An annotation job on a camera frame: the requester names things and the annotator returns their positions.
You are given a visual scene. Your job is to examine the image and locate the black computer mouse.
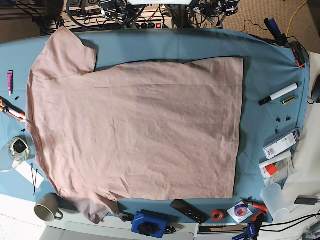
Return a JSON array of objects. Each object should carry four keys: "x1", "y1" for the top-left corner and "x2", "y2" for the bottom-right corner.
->
[{"x1": 311, "y1": 75, "x2": 320, "y2": 104}]

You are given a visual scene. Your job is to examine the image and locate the blue table cloth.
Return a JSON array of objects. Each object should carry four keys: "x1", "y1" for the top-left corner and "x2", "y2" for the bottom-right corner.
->
[{"x1": 0, "y1": 30, "x2": 310, "y2": 222}]

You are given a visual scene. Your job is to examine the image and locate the blue bar clamp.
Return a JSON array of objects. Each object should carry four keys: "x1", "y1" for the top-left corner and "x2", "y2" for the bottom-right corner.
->
[{"x1": 231, "y1": 214, "x2": 265, "y2": 240}]

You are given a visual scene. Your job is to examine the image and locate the clear tape roll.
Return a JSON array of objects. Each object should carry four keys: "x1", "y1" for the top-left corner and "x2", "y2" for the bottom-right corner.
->
[{"x1": 3, "y1": 136, "x2": 29, "y2": 162}]

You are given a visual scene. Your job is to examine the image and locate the grey ceramic mug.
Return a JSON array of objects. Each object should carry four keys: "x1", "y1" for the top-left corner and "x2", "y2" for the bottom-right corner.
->
[{"x1": 33, "y1": 193, "x2": 64, "y2": 222}]

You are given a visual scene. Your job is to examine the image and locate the black cable ties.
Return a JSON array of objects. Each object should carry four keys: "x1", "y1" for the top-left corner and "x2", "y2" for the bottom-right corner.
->
[{"x1": 30, "y1": 163, "x2": 38, "y2": 195}]

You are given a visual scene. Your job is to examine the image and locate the black white marker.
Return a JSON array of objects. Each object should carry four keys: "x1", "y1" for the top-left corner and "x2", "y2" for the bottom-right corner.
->
[{"x1": 258, "y1": 82, "x2": 299, "y2": 106}]

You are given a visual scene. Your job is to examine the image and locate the orange utility knife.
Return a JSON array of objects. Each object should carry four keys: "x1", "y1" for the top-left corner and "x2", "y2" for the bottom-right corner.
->
[{"x1": 0, "y1": 97, "x2": 26, "y2": 123}]

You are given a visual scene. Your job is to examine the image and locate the purple glue tube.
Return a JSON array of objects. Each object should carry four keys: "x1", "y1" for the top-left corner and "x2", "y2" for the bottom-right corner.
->
[{"x1": 7, "y1": 70, "x2": 14, "y2": 96}]

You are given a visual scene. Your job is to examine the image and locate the pink T-shirt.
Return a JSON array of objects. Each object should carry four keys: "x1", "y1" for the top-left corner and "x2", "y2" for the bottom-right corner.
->
[{"x1": 25, "y1": 27, "x2": 244, "y2": 224}]

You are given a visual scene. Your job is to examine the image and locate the black remote control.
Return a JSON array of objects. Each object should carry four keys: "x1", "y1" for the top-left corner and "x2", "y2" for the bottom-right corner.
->
[{"x1": 170, "y1": 199, "x2": 210, "y2": 224}]

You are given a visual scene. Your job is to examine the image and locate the black orange clamp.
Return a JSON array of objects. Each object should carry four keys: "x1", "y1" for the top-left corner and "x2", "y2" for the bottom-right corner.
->
[{"x1": 290, "y1": 41, "x2": 306, "y2": 68}]

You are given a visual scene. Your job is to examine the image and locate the white power strip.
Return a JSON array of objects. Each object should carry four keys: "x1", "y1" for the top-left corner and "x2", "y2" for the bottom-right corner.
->
[{"x1": 52, "y1": 9, "x2": 175, "y2": 32}]

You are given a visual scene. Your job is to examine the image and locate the black phone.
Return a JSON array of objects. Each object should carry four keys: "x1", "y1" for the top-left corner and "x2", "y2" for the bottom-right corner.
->
[{"x1": 294, "y1": 195, "x2": 320, "y2": 206}]

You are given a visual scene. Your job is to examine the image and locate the white paper card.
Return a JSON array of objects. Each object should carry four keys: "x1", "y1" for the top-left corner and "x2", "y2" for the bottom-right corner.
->
[{"x1": 15, "y1": 161, "x2": 45, "y2": 189}]

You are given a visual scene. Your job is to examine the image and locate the white paper booklet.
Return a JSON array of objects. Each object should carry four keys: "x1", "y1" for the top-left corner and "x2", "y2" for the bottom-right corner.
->
[{"x1": 258, "y1": 150, "x2": 296, "y2": 187}]

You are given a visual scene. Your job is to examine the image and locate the clear plastic screw box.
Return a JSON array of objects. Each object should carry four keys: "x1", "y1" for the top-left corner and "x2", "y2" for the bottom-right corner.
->
[{"x1": 263, "y1": 128, "x2": 303, "y2": 160}]

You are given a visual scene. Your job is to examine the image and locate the translucent plastic cup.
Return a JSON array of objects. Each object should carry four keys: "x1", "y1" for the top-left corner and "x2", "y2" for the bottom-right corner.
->
[{"x1": 260, "y1": 183, "x2": 290, "y2": 222}]

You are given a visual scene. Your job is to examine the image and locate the red handled pliers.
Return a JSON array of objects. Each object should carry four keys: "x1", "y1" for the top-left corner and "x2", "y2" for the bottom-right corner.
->
[{"x1": 242, "y1": 198, "x2": 268, "y2": 212}]

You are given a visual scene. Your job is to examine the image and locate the red tape roll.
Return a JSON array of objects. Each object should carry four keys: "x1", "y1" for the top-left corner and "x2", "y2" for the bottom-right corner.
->
[{"x1": 211, "y1": 209, "x2": 225, "y2": 221}]

